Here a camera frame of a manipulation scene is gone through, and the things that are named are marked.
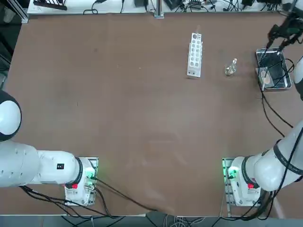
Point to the small black adapter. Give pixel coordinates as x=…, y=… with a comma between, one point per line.
x=141, y=2

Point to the clear glass test tube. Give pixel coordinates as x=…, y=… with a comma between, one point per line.
x=198, y=30

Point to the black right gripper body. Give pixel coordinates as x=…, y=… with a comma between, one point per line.
x=292, y=28

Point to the glass alcohol lamp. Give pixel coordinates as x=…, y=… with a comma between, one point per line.
x=229, y=71

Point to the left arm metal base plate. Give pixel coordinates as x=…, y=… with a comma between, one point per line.
x=94, y=163

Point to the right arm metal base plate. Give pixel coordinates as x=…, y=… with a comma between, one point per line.
x=224, y=165

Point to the aluminium frame profile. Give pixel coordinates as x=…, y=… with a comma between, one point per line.
x=20, y=11

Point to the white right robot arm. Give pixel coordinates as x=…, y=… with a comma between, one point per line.
x=267, y=170

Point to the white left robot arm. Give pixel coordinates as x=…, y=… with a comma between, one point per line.
x=47, y=165

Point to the black electronic device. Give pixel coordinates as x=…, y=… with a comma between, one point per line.
x=174, y=4

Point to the white test tube rack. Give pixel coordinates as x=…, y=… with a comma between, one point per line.
x=194, y=71

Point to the aluminium profile post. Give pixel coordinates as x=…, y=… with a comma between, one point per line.
x=159, y=9

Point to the steel tray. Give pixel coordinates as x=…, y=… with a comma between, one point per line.
x=279, y=88

